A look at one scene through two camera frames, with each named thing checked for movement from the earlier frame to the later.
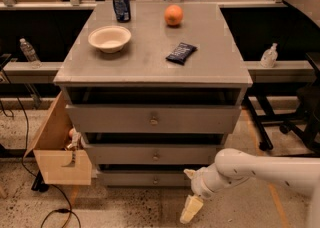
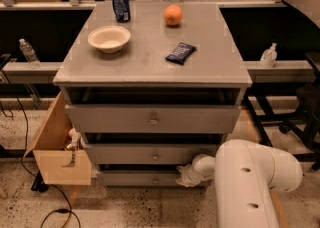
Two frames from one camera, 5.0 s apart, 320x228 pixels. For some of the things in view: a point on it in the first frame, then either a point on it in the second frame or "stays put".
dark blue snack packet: x=180 y=54 stays put
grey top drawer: x=153 y=118 stays put
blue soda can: x=121 y=4 stays put
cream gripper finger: x=189 y=172 -> x=182 y=169
